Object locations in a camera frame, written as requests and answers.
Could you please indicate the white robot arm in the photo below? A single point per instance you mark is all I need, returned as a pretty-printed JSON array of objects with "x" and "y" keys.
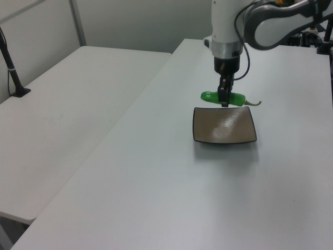
[{"x": 223, "y": 23}]

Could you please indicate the grey partition post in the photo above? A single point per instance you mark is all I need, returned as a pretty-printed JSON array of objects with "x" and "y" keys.
[{"x": 78, "y": 23}]

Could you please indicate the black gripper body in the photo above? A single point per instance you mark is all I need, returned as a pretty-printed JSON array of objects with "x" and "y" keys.
[{"x": 226, "y": 63}]

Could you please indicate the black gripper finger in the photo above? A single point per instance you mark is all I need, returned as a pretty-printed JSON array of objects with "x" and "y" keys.
[
  {"x": 231, "y": 82},
  {"x": 223, "y": 93}
]

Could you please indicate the black camera stand with base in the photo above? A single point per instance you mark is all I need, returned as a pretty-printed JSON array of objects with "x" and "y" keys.
[{"x": 11, "y": 70}]

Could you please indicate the white power strip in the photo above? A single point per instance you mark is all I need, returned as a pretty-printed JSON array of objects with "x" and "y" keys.
[{"x": 314, "y": 29}]

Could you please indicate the black camera stand with clamp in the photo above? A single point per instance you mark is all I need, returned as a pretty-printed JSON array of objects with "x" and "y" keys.
[{"x": 326, "y": 36}]

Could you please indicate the green chili pepper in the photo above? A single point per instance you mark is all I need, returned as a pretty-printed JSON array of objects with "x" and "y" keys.
[{"x": 236, "y": 99}]

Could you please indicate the black electronics box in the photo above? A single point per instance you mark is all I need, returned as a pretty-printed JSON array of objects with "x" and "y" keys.
[{"x": 294, "y": 41}]

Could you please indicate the square brown ceramic plate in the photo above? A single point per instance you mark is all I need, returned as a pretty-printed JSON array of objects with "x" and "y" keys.
[{"x": 223, "y": 125}]

